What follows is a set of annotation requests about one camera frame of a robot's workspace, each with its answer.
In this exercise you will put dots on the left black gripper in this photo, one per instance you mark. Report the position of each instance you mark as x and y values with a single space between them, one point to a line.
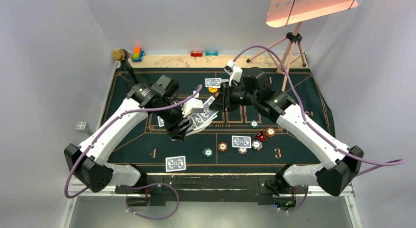
177 129

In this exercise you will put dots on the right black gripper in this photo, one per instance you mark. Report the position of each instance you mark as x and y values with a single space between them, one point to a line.
223 100

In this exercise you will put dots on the dealt card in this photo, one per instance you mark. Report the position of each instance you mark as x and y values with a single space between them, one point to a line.
213 82
175 163
241 142
160 121

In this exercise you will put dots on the yellow dealer button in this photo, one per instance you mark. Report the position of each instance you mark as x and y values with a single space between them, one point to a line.
212 90

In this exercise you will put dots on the stack of playing cards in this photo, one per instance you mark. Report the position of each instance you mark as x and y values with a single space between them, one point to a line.
206 115

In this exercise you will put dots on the green blue chips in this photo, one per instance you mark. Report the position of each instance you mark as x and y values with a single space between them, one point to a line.
254 124

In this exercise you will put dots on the green blue chip stack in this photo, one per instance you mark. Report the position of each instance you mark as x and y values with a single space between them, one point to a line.
208 152

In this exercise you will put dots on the orange red chip stack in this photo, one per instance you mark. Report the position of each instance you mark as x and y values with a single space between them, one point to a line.
222 146

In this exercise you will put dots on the peach blue chip stack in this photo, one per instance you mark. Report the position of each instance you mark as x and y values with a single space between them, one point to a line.
242 150

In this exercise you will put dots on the red black all-in triangle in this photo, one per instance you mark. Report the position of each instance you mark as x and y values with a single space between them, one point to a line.
260 135

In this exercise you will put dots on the peach blue chips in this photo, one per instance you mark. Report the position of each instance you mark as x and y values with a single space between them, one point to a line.
257 145

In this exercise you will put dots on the orange chips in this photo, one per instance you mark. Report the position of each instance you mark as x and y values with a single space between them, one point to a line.
270 132

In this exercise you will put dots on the blue playing card deck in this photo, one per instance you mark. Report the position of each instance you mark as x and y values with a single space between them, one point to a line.
193 129

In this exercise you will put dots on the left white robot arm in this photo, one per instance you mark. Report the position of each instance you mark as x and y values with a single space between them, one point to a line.
88 160

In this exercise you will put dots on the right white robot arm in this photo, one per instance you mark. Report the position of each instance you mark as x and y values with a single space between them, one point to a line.
338 163

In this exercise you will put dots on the green poker table mat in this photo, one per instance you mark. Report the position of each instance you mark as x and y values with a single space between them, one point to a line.
148 145

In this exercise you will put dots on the teal toy block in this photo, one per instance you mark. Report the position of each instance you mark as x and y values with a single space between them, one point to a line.
211 53

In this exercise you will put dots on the red toy block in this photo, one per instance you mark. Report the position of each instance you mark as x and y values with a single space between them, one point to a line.
196 53

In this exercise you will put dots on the colourful toy block stack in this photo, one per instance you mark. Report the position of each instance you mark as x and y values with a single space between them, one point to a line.
137 55

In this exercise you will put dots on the brass round knob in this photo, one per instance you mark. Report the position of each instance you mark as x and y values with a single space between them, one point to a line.
120 54

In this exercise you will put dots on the pink music stand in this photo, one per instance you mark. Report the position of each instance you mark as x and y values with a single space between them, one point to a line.
287 12

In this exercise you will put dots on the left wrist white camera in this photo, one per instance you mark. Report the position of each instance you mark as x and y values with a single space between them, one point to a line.
192 106

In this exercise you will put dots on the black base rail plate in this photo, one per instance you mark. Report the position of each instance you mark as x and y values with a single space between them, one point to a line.
260 188

